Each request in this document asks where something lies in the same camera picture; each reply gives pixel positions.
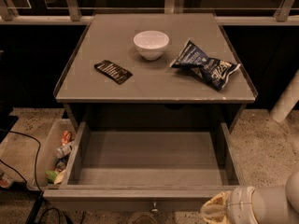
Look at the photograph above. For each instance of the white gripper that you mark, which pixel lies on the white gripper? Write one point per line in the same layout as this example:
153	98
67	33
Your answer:
239	204

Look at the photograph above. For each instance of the grey top drawer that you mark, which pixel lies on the grey top drawer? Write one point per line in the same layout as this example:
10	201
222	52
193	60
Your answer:
146	170

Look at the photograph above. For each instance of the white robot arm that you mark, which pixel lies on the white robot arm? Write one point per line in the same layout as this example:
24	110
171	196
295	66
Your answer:
266	145

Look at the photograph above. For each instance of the grey drawer cabinet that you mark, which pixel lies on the grey drawer cabinet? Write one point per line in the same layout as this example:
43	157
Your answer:
110	37

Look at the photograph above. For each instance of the blue chip bag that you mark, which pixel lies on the blue chip bag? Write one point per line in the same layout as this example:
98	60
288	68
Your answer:
214	71

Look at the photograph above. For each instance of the yellow snack bag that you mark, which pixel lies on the yellow snack bag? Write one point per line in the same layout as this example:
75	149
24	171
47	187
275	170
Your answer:
59	178

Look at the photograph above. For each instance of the white can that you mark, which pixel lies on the white can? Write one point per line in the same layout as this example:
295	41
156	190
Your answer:
64	150

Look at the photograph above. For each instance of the orange snack pack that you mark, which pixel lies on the orange snack pack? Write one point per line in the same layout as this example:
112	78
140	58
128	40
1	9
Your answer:
66	137

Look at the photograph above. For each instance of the green snack bag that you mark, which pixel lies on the green snack bag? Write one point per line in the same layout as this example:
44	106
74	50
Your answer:
51	176

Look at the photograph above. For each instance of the black snack packet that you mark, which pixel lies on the black snack packet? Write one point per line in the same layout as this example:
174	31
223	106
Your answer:
113	71

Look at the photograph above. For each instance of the white ceramic bowl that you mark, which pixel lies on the white ceramic bowl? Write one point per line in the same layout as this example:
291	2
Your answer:
151	45

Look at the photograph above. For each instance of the metal window railing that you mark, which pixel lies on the metal window railing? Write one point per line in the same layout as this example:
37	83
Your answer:
227	12

